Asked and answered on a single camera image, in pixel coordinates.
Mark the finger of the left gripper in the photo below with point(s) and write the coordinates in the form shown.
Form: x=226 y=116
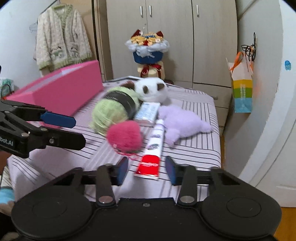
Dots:
x=64 y=140
x=57 y=119

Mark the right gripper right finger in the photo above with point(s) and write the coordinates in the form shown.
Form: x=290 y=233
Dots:
x=182 y=175

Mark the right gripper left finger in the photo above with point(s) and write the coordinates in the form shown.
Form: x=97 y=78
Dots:
x=107 y=176

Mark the red white tube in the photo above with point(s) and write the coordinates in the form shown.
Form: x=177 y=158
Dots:
x=150 y=161

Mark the pink fluffy pompom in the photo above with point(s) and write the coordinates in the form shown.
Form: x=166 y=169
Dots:
x=125 y=137

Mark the striped white bedsheet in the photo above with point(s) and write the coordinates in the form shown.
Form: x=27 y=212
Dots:
x=201 y=150

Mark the pink storage box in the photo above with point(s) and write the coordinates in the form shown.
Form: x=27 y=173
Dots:
x=63 y=91

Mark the purple plush toy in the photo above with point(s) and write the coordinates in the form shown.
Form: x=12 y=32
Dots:
x=181 y=123

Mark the green yarn skein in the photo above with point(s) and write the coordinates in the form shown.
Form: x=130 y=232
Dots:
x=119 y=104

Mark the white blue tissue pack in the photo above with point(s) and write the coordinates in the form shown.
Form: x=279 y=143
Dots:
x=147 y=113

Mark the cream knitted cardigan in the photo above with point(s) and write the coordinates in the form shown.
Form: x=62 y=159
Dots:
x=61 y=38

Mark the white door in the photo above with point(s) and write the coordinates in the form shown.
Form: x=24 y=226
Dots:
x=271 y=167

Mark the white brown plush toy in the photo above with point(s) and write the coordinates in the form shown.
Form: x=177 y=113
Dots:
x=151 y=89

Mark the colourful paper gift bag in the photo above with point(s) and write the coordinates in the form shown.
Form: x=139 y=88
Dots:
x=242 y=83

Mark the coin flower bouquet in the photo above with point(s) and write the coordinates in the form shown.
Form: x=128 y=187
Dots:
x=148 y=50

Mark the beige wardrobe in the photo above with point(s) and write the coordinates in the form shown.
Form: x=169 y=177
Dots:
x=202 y=37

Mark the blue wall sticker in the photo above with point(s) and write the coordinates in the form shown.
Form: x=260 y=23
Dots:
x=288 y=65

